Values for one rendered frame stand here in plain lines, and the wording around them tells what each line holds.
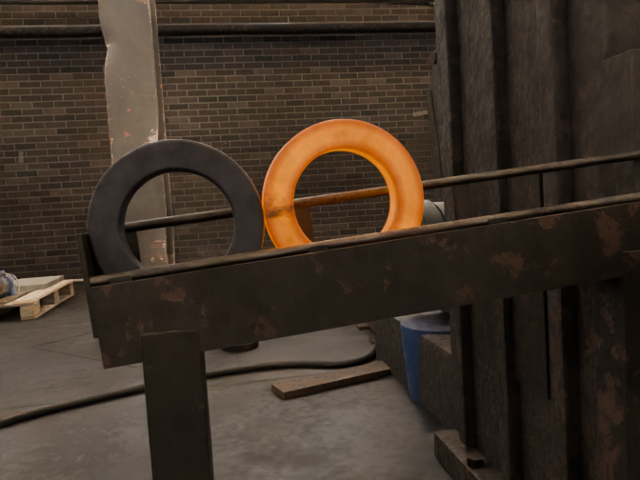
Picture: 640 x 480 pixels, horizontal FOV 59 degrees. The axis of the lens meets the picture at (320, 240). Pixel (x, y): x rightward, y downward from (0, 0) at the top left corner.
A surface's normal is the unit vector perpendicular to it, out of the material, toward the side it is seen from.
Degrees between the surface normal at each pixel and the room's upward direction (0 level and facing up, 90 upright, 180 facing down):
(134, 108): 90
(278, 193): 90
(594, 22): 90
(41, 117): 90
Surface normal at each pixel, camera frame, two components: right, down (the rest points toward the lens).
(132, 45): 0.14, 0.05
